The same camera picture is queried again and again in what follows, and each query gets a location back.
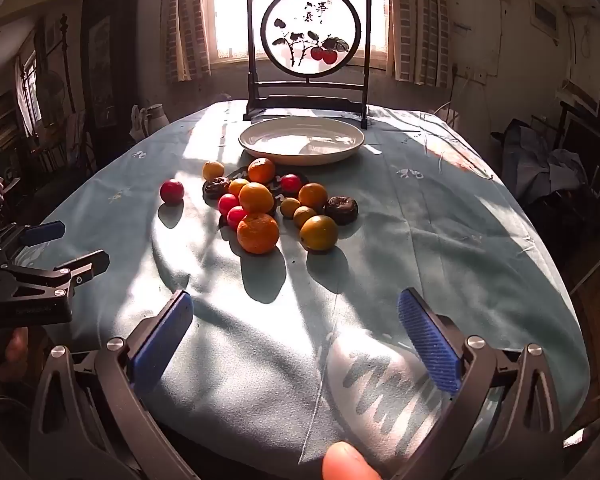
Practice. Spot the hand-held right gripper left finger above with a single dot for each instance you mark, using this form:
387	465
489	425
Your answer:
162	340

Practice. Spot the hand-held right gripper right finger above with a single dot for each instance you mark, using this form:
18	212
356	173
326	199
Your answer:
430	340

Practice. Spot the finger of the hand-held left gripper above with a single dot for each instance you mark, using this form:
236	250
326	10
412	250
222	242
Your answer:
42	231
80	270

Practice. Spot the red cherry tomato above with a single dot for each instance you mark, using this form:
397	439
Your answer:
236	217
172	191
228	203
290	183

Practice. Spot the bumpy mandarin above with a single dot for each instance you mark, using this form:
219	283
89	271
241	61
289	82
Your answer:
261	170
258	233

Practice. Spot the yellowish smooth orange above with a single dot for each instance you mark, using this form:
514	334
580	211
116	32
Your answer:
319	233

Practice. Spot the dark brown mangosteen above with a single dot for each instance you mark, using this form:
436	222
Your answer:
340	210
216	188

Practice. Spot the small yellow loquat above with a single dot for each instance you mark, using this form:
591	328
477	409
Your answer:
289	206
304	215
213	170

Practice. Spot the small orange loquat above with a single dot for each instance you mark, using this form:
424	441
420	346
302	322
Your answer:
237	186

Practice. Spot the white oval plate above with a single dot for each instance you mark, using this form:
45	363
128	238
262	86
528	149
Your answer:
280	147

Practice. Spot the person's left hand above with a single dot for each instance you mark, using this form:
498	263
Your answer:
12	352

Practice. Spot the person's right hand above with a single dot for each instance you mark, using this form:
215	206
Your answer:
350	462

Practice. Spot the light blue tablecloth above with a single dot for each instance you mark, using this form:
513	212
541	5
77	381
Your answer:
430	220

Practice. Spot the white pitcher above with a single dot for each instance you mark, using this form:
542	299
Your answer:
155	116

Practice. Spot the tall dark framed picture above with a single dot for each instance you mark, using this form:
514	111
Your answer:
105	70

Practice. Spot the pile of clothes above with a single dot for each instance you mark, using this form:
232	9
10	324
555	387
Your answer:
545	160

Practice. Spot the patterned curtain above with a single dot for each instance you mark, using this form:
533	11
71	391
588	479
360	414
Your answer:
420	20
185	25

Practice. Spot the bright window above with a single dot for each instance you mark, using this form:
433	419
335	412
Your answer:
230	10

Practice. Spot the white wall outlet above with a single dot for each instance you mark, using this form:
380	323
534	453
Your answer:
467	71

